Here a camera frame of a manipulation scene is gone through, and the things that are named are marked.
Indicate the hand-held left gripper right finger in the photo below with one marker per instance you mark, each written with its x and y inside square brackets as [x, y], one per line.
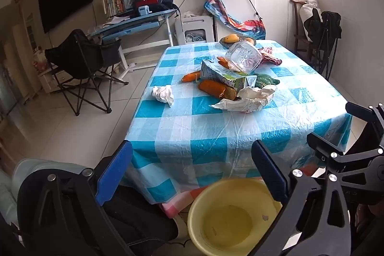
[270, 172]

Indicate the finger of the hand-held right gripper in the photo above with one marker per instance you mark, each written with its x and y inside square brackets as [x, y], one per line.
[322, 148]
[360, 110]

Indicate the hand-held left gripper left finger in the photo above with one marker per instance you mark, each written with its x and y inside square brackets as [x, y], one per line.
[115, 172]

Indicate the yellow plastic basin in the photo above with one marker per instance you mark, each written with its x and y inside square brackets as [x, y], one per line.
[228, 223]

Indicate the large orange fruit peel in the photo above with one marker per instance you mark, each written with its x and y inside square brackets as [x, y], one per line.
[214, 88]

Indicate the green blue drink carton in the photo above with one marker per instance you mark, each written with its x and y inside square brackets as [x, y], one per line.
[222, 74]

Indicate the clear plastic bottle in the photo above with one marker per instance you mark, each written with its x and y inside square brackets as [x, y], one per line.
[243, 56]

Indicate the small orange carrot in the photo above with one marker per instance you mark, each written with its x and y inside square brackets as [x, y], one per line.
[190, 76]

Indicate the person's right hand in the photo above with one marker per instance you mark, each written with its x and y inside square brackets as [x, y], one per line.
[364, 214]

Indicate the red checkered cloth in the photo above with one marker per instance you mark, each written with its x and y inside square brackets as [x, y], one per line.
[177, 202]

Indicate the blue checkered tablecloth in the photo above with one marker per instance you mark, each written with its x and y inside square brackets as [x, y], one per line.
[210, 130]

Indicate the crumpled white tissue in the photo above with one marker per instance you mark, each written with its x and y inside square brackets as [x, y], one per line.
[162, 94]

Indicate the black folded camp chair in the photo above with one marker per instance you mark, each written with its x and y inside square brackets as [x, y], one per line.
[327, 25]

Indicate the dark wooden chair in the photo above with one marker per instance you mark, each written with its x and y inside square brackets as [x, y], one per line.
[297, 34]

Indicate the red crumpled snack bag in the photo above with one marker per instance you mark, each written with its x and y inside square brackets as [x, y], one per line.
[271, 59]

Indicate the low white drawer cabinet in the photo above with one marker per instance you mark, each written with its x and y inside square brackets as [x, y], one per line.
[51, 80]

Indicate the white stuffed sack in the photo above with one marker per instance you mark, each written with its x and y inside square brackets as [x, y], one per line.
[307, 11]

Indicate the curled orange fruit peel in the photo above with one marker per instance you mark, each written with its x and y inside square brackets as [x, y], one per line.
[223, 61]

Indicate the black folding camp chair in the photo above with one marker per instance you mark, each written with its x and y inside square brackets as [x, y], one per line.
[81, 55]

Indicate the round yellow mango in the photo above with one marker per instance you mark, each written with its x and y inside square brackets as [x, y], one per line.
[247, 40]

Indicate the dark woven fruit bowl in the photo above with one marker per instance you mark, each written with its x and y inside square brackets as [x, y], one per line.
[223, 43]

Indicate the long yellow mango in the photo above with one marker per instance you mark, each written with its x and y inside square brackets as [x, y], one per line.
[231, 38]

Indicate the colourful printed hanging bag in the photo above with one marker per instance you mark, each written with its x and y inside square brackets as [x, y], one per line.
[240, 25]

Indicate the blue tilting study desk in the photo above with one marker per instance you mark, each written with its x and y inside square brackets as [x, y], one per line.
[135, 23]

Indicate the loose papers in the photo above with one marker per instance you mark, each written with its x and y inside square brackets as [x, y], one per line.
[115, 20]

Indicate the small white blue device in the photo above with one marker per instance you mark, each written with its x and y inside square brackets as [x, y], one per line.
[143, 10]

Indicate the white plastic stool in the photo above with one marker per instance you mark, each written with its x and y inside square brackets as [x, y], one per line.
[195, 25]

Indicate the row of books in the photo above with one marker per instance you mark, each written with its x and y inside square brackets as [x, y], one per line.
[112, 4]

